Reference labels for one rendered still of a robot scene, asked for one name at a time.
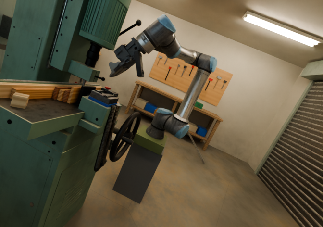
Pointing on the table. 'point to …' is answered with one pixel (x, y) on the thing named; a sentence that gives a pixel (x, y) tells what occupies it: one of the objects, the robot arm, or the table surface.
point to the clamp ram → (86, 90)
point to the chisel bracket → (83, 71)
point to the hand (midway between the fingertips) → (112, 76)
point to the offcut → (19, 100)
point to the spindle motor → (106, 14)
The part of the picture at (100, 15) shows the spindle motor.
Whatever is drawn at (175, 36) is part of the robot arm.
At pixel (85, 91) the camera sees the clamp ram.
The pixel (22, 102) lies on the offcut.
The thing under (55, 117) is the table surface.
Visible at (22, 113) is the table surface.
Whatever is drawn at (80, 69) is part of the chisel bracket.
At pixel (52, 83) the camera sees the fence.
